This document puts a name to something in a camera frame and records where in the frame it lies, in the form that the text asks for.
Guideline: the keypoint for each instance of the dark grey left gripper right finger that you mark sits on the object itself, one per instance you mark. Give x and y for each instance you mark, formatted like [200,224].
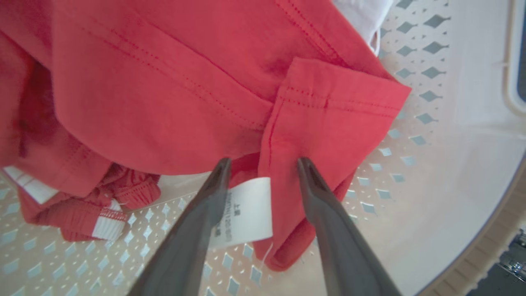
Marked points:
[341,246]

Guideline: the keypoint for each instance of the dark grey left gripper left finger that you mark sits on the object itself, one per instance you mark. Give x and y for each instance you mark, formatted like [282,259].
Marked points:
[185,238]

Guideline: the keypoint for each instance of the red t-shirt with white label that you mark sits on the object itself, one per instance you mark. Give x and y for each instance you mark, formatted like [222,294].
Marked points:
[164,82]

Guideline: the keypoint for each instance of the cream perforated laundry basket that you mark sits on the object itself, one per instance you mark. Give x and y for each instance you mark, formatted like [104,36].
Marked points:
[411,226]

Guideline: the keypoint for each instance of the red shorts with white stripes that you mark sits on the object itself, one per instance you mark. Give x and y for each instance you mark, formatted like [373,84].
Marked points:
[70,213]

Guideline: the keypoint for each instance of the white garment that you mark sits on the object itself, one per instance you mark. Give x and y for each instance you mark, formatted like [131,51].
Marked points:
[361,16]

